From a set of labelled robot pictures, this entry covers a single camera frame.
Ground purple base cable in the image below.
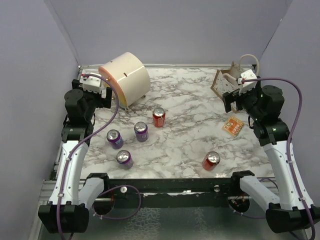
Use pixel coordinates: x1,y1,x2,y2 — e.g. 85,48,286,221
91,184,142,221
232,177,280,220

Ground purple fanta can front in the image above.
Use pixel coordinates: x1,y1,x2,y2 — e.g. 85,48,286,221
116,150,133,170

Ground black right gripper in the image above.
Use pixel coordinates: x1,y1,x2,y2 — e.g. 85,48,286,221
222,84,264,121

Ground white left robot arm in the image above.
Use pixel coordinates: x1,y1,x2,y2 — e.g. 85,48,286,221
38,76,112,234

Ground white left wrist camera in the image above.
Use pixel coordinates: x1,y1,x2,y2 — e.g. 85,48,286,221
79,72,102,94

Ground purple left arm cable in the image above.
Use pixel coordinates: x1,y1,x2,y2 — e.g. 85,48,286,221
56,73,120,240

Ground red cola can front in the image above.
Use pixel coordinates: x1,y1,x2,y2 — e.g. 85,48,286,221
202,151,221,171

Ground black base frame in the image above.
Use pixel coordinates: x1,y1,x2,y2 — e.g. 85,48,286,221
95,178,245,209

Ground purple fanta can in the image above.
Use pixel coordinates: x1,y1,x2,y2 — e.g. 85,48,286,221
106,129,124,150
116,150,133,170
134,121,149,142

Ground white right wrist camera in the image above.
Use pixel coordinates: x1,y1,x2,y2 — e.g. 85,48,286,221
237,69,257,95

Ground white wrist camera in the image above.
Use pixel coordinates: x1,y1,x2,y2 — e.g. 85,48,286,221
237,69,257,95
79,72,102,94

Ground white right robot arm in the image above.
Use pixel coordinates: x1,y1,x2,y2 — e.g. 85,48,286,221
222,85,320,233

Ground cream cylindrical drum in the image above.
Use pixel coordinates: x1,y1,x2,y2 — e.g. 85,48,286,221
98,52,151,109

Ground orange snack packet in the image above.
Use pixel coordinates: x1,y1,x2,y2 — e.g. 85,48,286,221
222,116,245,137

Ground red cola can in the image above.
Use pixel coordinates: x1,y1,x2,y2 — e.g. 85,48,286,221
152,107,166,128
202,151,221,171

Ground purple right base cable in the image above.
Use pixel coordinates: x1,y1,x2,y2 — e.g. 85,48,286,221
232,177,280,220

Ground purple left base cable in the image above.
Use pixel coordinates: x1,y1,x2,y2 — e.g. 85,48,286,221
91,184,142,221

